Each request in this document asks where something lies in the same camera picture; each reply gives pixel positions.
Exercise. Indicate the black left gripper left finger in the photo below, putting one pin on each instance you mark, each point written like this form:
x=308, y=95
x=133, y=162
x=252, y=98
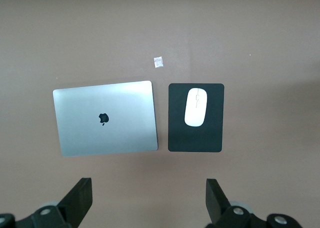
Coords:
x=77, y=203

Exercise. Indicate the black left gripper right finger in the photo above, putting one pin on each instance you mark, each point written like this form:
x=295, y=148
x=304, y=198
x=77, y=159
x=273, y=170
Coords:
x=216, y=203

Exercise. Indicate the white computer mouse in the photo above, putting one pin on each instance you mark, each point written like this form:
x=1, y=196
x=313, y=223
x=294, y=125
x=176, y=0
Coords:
x=196, y=108

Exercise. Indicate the black mouse pad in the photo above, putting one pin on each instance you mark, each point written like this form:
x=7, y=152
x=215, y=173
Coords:
x=177, y=128

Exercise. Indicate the silver laptop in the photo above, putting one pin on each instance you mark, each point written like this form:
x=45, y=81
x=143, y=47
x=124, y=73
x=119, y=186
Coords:
x=105, y=135

